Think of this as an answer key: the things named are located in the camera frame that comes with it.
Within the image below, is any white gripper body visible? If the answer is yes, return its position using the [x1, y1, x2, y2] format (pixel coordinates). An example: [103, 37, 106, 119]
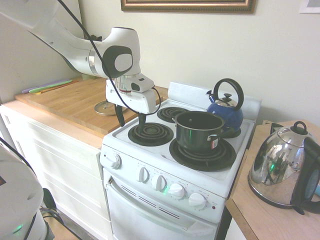
[105, 78, 157, 115]

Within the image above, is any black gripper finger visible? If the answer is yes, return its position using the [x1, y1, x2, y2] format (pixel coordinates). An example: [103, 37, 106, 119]
[115, 104, 126, 128]
[137, 113, 147, 134]

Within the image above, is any glass pot lid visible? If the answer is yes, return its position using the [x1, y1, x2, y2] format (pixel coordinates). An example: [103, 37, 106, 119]
[94, 100, 118, 117]

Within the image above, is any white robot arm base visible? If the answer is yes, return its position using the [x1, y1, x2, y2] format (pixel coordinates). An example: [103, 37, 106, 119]
[0, 143, 50, 240]

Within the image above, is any dark green cooking pot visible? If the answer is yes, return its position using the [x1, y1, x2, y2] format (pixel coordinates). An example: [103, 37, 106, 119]
[171, 110, 236, 155]

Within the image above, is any large black coil burner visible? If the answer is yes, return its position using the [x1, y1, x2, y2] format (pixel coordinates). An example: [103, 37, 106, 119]
[127, 122, 174, 147]
[169, 136, 237, 172]

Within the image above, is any small black coil burner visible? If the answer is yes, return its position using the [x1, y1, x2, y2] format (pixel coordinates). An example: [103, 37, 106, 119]
[224, 124, 242, 139]
[157, 106, 192, 124]

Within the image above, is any white electric stove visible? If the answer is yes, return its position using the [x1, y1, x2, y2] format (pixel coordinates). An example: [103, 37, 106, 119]
[99, 81, 263, 240]

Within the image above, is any white stove knob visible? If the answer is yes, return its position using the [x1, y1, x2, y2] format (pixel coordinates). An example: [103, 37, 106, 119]
[136, 166, 150, 183]
[188, 192, 207, 208]
[167, 183, 186, 200]
[109, 152, 123, 170]
[151, 174, 168, 192]

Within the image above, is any large wooden board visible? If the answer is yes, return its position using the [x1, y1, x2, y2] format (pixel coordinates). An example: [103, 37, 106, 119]
[15, 79, 168, 139]

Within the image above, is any orange knife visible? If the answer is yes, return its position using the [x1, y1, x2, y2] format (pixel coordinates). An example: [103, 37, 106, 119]
[39, 80, 80, 95]

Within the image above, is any green knife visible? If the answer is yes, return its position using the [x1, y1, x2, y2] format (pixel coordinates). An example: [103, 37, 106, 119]
[29, 81, 74, 94]

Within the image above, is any white kitchen cabinet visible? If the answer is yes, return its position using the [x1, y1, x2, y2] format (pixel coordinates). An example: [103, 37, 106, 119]
[0, 103, 112, 240]

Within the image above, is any blue whistling kettle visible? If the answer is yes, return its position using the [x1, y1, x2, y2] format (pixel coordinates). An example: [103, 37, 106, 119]
[206, 78, 245, 131]

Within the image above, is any gold framed painting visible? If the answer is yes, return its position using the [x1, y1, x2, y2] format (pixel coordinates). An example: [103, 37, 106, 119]
[120, 0, 258, 14]

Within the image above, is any dark small box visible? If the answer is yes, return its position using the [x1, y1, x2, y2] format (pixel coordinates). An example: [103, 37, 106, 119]
[268, 122, 284, 134]

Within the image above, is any silver electric kettle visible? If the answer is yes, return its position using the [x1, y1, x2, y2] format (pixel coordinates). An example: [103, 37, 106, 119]
[247, 120, 320, 216]

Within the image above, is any paper poster with shapes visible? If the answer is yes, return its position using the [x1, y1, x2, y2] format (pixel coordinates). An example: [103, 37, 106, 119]
[299, 0, 320, 14]

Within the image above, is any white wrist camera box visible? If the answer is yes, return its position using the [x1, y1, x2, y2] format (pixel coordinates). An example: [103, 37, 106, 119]
[124, 74, 155, 93]

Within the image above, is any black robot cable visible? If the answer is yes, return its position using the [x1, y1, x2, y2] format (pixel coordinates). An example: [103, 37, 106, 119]
[57, 0, 162, 116]

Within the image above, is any black floor cable bundle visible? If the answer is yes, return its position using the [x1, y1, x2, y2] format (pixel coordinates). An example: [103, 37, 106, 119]
[37, 187, 85, 240]

